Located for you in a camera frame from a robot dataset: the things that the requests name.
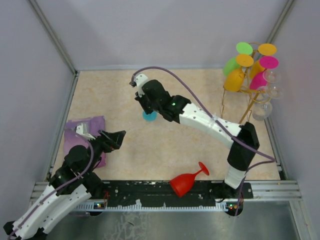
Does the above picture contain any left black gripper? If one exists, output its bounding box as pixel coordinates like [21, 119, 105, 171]
[83, 129, 126, 175]

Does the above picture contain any blue plastic wine glass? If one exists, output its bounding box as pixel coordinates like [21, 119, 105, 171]
[142, 111, 157, 122]

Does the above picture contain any red plastic wine glass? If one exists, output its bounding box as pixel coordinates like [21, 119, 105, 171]
[169, 161, 210, 198]

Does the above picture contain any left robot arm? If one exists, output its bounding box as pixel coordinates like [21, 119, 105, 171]
[3, 128, 126, 240]

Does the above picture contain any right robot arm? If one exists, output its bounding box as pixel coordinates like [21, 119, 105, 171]
[130, 75, 260, 198]

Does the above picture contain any orange wine glass front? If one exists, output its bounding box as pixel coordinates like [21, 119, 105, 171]
[223, 67, 245, 92]

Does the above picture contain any orange wine glass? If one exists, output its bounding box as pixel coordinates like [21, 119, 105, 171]
[249, 43, 279, 79]
[223, 67, 245, 92]

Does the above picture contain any green plastic wine glass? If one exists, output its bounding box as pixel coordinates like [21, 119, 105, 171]
[222, 42, 254, 77]

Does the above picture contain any pink plastic wine glass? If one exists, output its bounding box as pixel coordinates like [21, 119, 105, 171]
[249, 56, 279, 90]

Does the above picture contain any orange wine glass back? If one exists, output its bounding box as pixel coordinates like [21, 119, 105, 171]
[249, 43, 279, 79]

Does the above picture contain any purple printed cloth bag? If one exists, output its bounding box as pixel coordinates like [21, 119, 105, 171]
[63, 116, 106, 157]

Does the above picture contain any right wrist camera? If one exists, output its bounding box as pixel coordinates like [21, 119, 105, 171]
[129, 73, 149, 98]

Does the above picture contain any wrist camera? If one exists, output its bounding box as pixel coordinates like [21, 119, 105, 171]
[129, 73, 149, 98]
[75, 122, 96, 140]

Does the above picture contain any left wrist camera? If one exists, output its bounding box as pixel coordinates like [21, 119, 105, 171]
[75, 122, 96, 140]

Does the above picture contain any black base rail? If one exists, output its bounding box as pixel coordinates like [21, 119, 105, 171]
[90, 180, 253, 207]

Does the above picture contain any gold wire glass rack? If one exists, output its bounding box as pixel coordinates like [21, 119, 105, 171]
[220, 42, 262, 123]

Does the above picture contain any white toothed cable duct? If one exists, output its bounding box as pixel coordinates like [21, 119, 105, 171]
[72, 199, 228, 213]

